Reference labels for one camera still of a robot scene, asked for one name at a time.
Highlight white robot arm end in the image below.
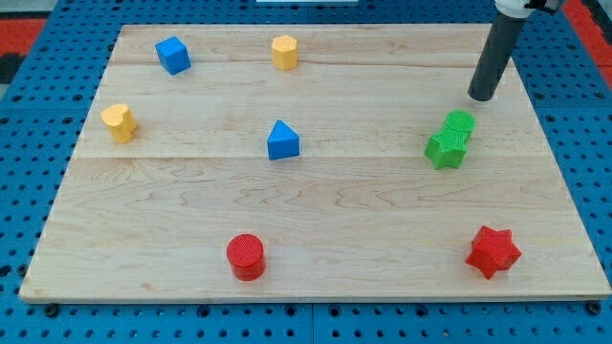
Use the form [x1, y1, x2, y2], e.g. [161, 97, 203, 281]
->
[494, 0, 566, 19]

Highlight light wooden board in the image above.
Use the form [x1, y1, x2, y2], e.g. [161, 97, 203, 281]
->
[19, 24, 611, 304]

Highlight blue triangle block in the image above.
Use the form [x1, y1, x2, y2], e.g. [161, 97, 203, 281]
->
[267, 120, 300, 161]

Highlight red cylinder block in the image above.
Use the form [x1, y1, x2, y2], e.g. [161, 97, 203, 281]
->
[226, 233, 266, 281]

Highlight yellow hexagon block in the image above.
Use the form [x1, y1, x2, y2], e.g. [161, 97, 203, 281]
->
[272, 35, 298, 71]

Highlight green star block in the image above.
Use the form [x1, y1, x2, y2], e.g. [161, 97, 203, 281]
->
[424, 129, 468, 170]

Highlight green cylinder block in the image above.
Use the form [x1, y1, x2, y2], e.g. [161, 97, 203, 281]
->
[443, 110, 477, 140]

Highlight blue cube block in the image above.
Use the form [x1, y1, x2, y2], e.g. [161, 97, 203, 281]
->
[155, 36, 191, 75]

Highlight yellow heart block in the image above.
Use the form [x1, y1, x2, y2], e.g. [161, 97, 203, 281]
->
[100, 103, 138, 143]

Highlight red star block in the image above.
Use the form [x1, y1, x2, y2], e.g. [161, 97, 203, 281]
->
[466, 226, 522, 280]

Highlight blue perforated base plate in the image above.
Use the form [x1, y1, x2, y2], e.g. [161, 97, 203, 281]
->
[1, 1, 611, 343]

